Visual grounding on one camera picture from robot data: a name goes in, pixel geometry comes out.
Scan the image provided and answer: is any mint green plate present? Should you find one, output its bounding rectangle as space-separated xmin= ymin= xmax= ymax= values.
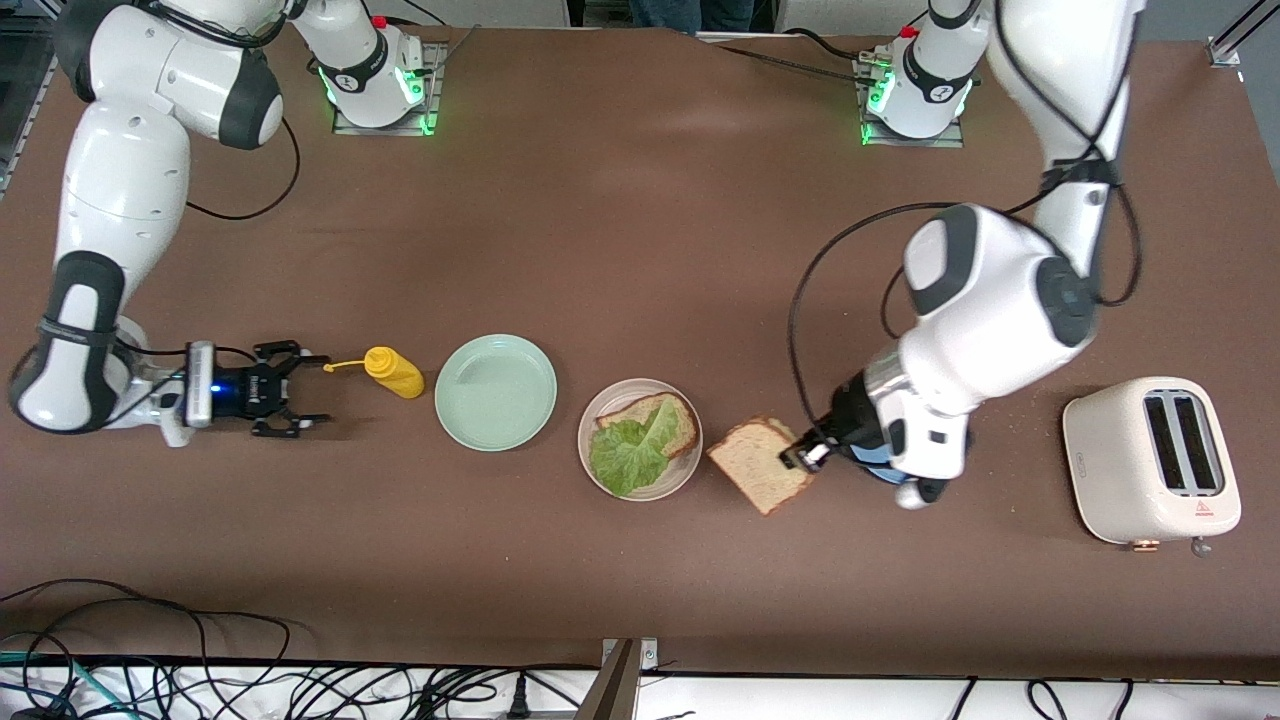
xmin=434 ymin=333 xmax=558 ymax=453

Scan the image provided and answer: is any beige plate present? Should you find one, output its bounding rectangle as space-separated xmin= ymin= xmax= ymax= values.
xmin=577 ymin=378 xmax=703 ymax=503

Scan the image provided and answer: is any black base power cable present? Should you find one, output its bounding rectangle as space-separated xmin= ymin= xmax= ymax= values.
xmin=700 ymin=28 xmax=871 ymax=81

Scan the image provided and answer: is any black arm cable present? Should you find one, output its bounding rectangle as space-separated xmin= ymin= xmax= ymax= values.
xmin=120 ymin=110 xmax=301 ymax=401
xmin=787 ymin=0 xmax=1143 ymax=441

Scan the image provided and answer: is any green lettuce leaf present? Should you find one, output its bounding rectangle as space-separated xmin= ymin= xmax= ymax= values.
xmin=588 ymin=398 xmax=679 ymax=498

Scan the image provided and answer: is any yellow mustard squeeze bottle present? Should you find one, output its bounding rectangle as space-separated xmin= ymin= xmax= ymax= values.
xmin=323 ymin=346 xmax=425 ymax=400

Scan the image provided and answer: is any white toaster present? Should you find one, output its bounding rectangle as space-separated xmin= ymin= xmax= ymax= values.
xmin=1062 ymin=376 xmax=1243 ymax=558

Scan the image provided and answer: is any blue plate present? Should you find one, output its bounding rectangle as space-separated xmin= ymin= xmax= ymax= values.
xmin=855 ymin=440 xmax=916 ymax=488

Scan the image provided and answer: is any black floor cable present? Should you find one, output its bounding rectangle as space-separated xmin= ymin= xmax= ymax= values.
xmin=0 ymin=578 xmax=293 ymax=720

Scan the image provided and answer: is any teal cable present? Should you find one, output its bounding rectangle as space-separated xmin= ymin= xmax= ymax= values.
xmin=0 ymin=650 xmax=116 ymax=719

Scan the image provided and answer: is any brown bread slice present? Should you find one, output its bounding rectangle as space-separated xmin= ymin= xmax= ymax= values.
xmin=705 ymin=415 xmax=816 ymax=518
xmin=595 ymin=392 xmax=699 ymax=461

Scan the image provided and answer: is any aluminium frame post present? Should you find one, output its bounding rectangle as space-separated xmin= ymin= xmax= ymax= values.
xmin=575 ymin=637 xmax=661 ymax=720

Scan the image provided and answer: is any person in blue jeans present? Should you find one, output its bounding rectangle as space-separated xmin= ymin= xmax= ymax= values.
xmin=628 ymin=0 xmax=756 ymax=34

